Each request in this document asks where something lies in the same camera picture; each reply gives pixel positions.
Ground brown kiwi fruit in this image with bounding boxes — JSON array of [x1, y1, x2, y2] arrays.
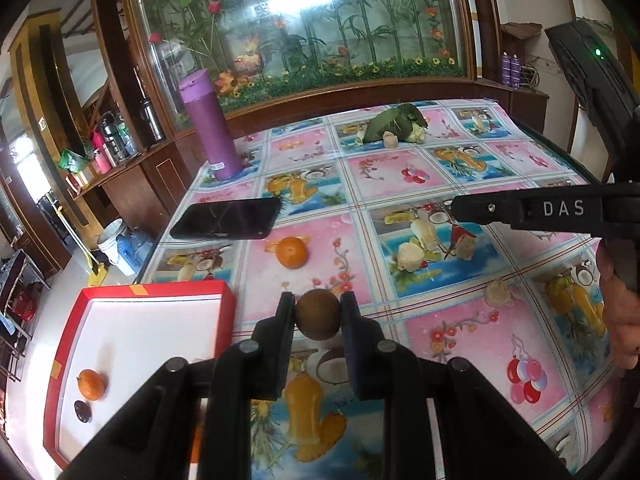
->
[[294, 289, 341, 341]]

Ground blue thermos jug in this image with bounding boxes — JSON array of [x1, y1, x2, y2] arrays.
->
[[116, 229, 153, 274]]

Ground floral glass partition panel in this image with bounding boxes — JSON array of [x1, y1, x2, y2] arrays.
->
[[128, 0, 466, 130]]

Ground green leaf vegetable bundle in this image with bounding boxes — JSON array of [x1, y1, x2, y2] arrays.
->
[[362, 103, 427, 144]]

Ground white plastic bucket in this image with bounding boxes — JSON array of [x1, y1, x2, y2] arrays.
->
[[96, 219, 127, 266]]

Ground red white shallow box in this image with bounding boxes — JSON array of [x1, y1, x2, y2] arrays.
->
[[43, 281, 235, 468]]

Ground person right hand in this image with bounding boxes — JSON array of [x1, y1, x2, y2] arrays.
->
[[597, 240, 640, 370]]

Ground orange tangerine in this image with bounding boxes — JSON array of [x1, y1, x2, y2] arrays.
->
[[276, 236, 309, 269], [190, 426, 204, 464], [77, 370, 106, 401]]

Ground colourful fruit pattern tablecloth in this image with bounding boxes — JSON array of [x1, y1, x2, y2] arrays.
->
[[141, 100, 616, 472]]

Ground purple thermos bottle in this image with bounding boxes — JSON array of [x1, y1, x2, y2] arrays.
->
[[179, 70, 243, 181]]

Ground black smartphone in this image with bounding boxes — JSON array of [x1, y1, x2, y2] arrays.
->
[[169, 197, 282, 240]]

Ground purple spray bottles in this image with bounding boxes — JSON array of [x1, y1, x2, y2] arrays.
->
[[501, 52, 522, 89]]

